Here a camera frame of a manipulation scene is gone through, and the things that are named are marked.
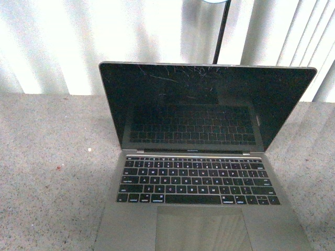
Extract white curtain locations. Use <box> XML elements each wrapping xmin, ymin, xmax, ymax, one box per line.
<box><xmin>1</xmin><ymin>1</ymin><xmax>334</xmax><ymax>102</ymax></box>

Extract grey laptop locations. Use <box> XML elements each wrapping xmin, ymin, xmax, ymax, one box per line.
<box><xmin>95</xmin><ymin>62</ymin><xmax>317</xmax><ymax>250</ymax></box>

